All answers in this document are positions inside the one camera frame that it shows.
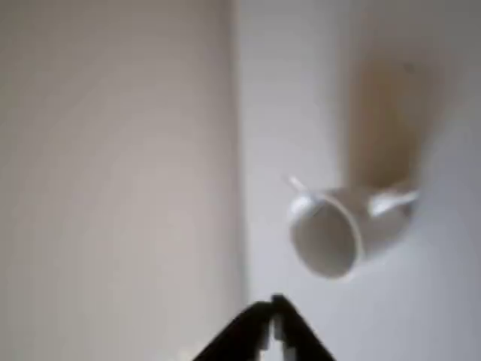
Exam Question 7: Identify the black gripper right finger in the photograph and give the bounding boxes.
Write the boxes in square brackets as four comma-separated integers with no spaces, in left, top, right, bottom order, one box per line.
[270,294,338,361]

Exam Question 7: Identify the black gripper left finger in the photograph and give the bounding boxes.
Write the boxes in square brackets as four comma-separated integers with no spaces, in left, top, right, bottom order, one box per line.
[192,300,274,361]

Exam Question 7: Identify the white ceramic mug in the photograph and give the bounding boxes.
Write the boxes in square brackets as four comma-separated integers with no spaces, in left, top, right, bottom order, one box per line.
[287,186,419,281]

